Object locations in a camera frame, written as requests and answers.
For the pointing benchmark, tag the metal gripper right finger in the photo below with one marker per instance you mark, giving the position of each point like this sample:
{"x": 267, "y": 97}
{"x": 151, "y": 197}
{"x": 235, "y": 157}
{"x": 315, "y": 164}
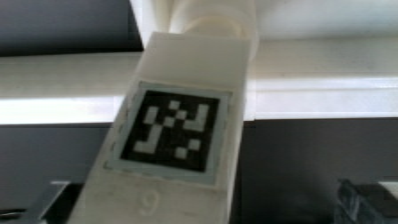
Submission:
{"x": 366, "y": 203}

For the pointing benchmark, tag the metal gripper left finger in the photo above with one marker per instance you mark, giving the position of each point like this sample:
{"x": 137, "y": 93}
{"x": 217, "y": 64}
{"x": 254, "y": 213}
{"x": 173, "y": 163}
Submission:
{"x": 52, "y": 206}

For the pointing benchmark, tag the white table leg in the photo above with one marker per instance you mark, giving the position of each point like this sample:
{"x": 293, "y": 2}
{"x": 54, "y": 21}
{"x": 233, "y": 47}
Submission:
{"x": 160, "y": 180}

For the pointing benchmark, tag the white square table top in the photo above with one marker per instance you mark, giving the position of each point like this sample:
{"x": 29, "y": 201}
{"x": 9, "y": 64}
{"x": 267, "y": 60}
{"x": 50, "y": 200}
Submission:
{"x": 267, "y": 19}

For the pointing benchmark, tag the white U-shaped obstacle wall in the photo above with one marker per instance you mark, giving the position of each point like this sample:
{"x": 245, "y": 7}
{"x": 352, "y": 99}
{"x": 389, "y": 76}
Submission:
{"x": 318, "y": 78}

